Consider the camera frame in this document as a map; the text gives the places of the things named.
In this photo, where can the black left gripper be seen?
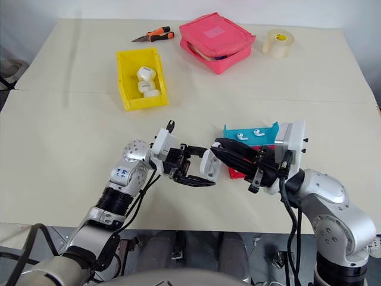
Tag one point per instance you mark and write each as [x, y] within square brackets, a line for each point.
[174, 162]

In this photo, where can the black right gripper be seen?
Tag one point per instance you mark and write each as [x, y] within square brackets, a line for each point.
[266, 172]

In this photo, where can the white earbud case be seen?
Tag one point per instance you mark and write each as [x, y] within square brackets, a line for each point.
[209, 165]
[145, 86]
[145, 73]
[151, 93]

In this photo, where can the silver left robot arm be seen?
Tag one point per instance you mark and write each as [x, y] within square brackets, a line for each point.
[92, 226]

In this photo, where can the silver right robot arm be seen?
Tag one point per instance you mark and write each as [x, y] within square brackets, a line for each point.
[336, 208]

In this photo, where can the closed white earbud case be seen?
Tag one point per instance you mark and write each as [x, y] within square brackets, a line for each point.
[145, 86]
[151, 93]
[145, 73]

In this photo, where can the yellow plastic bin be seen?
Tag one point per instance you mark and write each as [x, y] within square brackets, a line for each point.
[128, 77]

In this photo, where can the red plastic tray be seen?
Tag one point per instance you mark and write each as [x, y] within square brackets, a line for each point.
[233, 174]

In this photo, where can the teal plastic tray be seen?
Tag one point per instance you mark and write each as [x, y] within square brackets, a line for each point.
[250, 140]

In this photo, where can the silver robot torso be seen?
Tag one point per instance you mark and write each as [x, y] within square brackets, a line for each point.
[172, 278]

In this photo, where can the pink fabric pouch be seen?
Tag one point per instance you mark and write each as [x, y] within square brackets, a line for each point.
[217, 41]

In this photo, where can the beige tape roll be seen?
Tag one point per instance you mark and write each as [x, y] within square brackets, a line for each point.
[278, 44]

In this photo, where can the orange and black pliers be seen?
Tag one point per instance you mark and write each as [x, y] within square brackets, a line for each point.
[157, 33]

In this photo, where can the grey round base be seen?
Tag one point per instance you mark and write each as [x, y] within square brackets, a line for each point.
[12, 70]

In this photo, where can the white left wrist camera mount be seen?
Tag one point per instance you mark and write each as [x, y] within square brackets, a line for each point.
[162, 143]

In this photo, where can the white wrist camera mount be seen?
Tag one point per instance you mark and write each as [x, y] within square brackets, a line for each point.
[162, 143]
[297, 149]

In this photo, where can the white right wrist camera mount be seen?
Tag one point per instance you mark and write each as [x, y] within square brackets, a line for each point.
[297, 149]

